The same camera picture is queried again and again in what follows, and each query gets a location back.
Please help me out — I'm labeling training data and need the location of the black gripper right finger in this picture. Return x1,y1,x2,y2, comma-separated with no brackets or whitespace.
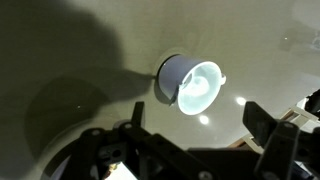
242,101,320,180

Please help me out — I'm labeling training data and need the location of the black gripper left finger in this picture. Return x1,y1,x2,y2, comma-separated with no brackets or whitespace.
63,101,214,180

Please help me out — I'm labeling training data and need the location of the small white bowl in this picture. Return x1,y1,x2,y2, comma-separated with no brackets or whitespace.
157,54,227,116

